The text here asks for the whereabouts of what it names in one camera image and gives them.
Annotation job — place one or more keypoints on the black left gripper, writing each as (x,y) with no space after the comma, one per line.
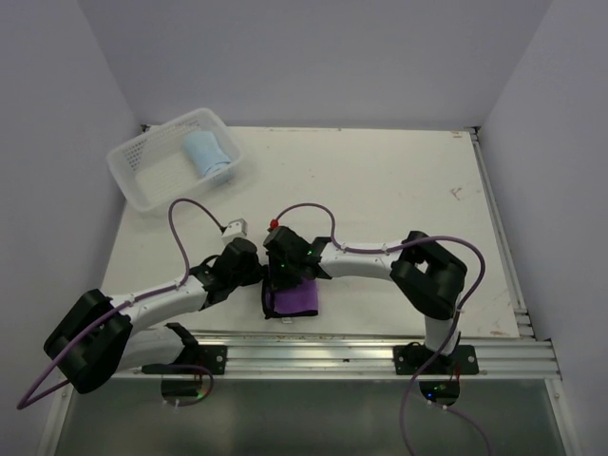
(256,273)

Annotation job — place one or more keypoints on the dark grey purple cloth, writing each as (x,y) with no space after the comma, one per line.
(301,301)

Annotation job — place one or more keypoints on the light blue towel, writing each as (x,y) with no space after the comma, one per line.
(204,152)

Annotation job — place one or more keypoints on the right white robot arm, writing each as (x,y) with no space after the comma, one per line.
(429,276)

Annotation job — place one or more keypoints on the white perforated plastic basket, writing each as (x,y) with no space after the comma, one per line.
(152,169)

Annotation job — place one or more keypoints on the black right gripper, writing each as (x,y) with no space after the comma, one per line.
(276,279)

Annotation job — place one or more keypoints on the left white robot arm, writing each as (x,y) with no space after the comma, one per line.
(101,334)

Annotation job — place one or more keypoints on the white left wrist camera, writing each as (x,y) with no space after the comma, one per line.
(237,228)

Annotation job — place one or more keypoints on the aluminium mounting rail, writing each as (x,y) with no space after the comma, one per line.
(239,355)

